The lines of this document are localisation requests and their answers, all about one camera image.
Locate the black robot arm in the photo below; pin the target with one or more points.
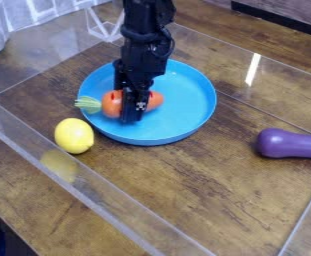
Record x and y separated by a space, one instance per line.
158 11

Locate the clear acrylic barrier wall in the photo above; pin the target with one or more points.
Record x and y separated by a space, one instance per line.
157 236

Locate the yellow toy lemon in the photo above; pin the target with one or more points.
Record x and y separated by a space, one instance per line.
74 135

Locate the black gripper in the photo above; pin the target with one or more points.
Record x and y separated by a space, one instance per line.
147 48

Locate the clear acrylic bracket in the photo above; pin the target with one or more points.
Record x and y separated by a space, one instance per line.
105 30

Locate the blue round tray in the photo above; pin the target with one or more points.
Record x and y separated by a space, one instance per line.
190 103

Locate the grey white curtain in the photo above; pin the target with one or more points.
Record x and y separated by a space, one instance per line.
20 14

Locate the purple toy eggplant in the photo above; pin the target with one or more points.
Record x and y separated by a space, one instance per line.
278 143

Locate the orange toy carrot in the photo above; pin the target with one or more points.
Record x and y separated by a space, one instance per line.
110 104

